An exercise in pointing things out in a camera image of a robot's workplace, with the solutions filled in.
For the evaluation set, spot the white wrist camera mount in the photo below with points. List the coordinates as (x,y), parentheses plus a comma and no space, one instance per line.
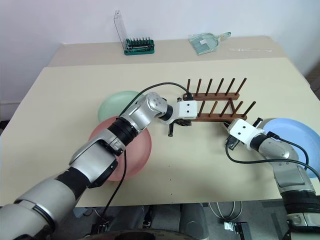
(241,131)
(187,110)

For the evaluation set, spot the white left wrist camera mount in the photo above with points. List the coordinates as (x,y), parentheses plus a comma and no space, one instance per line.
(187,110)

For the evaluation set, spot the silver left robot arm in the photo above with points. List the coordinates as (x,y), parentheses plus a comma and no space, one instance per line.
(142,112)

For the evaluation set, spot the wooden dish rack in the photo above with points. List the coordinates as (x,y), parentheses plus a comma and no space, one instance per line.
(212,96)

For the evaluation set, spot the grey rounded housing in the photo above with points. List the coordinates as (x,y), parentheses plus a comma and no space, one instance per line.
(193,217)

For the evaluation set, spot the green plate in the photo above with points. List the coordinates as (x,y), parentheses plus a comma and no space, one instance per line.
(112,105)

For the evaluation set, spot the blue plate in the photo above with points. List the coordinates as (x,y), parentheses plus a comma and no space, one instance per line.
(295,130)

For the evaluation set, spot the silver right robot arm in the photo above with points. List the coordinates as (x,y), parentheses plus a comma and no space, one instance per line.
(282,152)

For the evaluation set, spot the green screwdriver bit set case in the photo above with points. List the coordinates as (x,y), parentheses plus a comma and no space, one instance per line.
(140,46)

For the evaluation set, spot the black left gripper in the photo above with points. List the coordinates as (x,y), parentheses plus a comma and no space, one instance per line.
(183,122)

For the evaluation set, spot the thin clear plastic rod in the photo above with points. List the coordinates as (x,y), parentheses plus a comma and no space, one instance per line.
(250,49)

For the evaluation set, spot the pink plate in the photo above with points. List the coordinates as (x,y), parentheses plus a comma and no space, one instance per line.
(140,150)

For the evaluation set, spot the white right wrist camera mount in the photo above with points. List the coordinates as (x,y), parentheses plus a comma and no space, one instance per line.
(241,131)

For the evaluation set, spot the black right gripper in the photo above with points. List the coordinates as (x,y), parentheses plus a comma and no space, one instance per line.
(232,143)

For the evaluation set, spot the metal bracket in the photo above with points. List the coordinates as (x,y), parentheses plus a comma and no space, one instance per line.
(235,226)

